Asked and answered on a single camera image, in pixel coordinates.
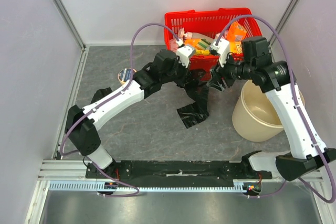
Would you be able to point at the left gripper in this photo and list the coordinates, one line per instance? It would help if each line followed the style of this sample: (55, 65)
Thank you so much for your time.
(186, 73)

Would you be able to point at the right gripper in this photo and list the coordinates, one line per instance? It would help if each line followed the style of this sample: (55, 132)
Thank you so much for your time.
(220, 74)

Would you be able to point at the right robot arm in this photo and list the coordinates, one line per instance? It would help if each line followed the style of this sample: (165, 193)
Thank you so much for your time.
(307, 150)

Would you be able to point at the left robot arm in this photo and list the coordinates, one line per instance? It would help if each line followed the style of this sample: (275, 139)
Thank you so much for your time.
(83, 124)

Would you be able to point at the beige trash bin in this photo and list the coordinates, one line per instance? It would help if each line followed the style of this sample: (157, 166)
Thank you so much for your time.
(255, 119)

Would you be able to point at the yellow snack bag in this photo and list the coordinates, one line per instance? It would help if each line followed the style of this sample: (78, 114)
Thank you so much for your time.
(202, 53)

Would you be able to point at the pink pouch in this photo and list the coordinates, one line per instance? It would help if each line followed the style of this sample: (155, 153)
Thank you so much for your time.
(174, 45)

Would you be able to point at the yellow snack box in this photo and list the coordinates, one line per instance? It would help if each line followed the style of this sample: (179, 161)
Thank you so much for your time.
(235, 47)

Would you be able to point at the orange snack pack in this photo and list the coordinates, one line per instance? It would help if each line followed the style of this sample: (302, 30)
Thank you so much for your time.
(192, 42)

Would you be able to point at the green yellow packet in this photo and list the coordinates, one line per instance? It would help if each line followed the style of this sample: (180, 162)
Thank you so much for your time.
(203, 44)

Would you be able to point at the pink capped bottle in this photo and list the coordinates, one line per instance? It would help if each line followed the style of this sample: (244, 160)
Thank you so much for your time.
(182, 34)

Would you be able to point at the pink small packet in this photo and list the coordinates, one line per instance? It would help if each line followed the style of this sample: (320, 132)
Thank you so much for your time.
(218, 35)

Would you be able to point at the orange carton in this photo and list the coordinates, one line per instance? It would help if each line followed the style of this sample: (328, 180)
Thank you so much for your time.
(236, 32)

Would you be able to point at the masking tape roll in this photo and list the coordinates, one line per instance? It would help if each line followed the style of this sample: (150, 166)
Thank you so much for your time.
(125, 74)

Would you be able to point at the red plastic basket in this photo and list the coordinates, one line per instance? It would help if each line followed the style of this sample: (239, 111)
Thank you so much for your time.
(208, 23)

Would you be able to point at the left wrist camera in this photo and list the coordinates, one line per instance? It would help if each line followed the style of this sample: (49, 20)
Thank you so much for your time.
(185, 53)

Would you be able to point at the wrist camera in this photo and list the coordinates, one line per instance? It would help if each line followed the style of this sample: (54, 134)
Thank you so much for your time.
(185, 53)
(220, 48)

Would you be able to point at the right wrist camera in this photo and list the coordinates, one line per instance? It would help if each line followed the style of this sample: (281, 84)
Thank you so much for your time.
(220, 48)

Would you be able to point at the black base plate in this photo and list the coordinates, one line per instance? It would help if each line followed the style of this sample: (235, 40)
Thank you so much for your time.
(182, 173)

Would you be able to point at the slotted cable duct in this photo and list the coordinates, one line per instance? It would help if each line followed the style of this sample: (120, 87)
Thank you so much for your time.
(107, 187)

